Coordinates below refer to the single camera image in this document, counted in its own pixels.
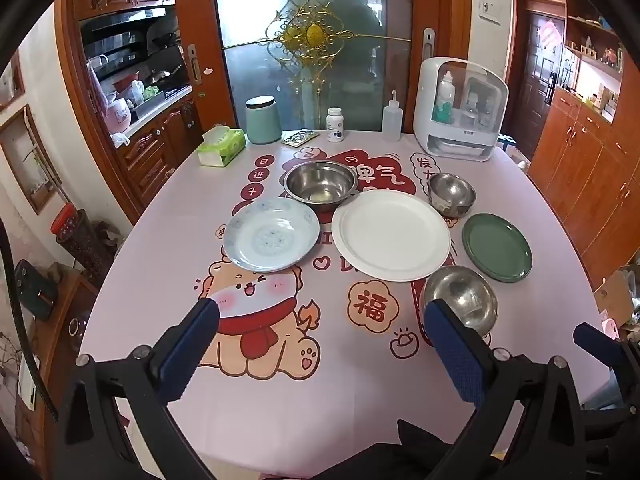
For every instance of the black wok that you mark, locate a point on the black wok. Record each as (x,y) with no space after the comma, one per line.
(167,75)

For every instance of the wide steel bowl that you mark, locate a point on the wide steel bowl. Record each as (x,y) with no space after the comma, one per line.
(320,180)

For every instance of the small steel bowl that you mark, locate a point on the small steel bowl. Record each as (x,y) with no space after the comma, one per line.
(450,192)

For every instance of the blue patterned plate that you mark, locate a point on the blue patterned plate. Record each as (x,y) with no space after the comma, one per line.
(270,237)

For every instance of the wooden kitchen base cabinets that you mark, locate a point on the wooden kitchen base cabinets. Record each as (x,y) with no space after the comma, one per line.
(150,155)

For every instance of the green plate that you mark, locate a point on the green plate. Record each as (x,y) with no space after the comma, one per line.
(495,247)

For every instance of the pink pot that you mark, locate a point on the pink pot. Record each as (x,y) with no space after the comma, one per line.
(117,115)

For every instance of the mint canister with black lid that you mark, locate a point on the mint canister with black lid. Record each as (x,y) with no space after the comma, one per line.
(263,122)

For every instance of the white pill bottle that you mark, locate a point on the white pill bottle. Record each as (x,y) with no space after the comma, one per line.
(335,125)

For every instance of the black device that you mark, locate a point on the black device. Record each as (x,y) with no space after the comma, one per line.
(35,287)

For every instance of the white wall panel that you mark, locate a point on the white wall panel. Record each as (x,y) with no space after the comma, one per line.
(489,9)

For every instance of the wooden wall cabinet unit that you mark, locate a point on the wooden wall cabinet unit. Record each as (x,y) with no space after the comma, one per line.
(590,170)

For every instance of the white bottle sterilizer cabinet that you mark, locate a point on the white bottle sterilizer cabinet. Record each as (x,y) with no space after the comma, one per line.
(425,110)

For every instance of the jar with red lid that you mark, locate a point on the jar with red lid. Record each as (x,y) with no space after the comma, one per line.
(82,245)

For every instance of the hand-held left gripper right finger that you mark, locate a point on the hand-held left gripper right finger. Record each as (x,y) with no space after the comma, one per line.
(455,352)

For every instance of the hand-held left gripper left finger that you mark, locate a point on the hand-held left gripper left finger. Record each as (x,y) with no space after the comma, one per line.
(190,347)

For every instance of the range hood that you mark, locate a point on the range hood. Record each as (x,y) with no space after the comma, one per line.
(122,22)

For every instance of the patterned square coaster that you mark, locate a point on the patterned square coaster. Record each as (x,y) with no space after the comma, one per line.
(300,138)

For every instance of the glass door with gold ornament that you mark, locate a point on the glass door with gold ornament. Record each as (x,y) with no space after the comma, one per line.
(250,35)

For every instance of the clear squeeze bottle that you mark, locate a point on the clear squeeze bottle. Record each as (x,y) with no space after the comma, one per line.
(391,122)

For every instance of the wooden framed wall picture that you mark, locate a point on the wooden framed wall picture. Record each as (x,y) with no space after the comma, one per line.
(30,160)

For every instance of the wooden side cabinet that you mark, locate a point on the wooden side cabinet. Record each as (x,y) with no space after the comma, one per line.
(60,340)

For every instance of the green tissue pack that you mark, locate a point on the green tissue pack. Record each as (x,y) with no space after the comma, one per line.
(222,147)

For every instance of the large white plate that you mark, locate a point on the large white plate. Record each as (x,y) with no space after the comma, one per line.
(390,235)

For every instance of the dark brown entry door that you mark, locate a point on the dark brown entry door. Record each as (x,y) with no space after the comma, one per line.
(537,80)

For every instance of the white and teal bottle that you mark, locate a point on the white and teal bottle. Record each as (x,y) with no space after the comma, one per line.
(444,97)

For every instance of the deep steel bowl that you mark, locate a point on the deep steel bowl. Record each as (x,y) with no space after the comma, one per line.
(465,292)

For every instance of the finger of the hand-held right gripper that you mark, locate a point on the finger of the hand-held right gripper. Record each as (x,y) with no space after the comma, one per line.
(600,345)

